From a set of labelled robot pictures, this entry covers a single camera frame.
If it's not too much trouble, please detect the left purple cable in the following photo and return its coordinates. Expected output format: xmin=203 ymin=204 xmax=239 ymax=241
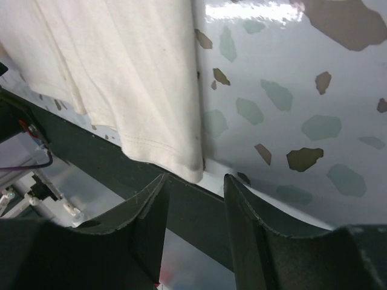
xmin=0 ymin=149 xmax=54 ymax=173

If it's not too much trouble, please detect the cream white t shirt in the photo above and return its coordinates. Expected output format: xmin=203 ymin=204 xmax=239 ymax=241
xmin=1 ymin=1 xmax=203 ymax=183

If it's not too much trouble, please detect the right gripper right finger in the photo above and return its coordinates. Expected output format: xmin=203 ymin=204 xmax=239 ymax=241
xmin=223 ymin=173 xmax=328 ymax=289

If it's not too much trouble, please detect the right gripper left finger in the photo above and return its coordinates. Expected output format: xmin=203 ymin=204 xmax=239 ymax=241
xmin=75 ymin=174 xmax=169 ymax=284

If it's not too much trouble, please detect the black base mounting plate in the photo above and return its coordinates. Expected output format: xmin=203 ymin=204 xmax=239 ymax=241
xmin=1 ymin=89 xmax=233 ymax=270

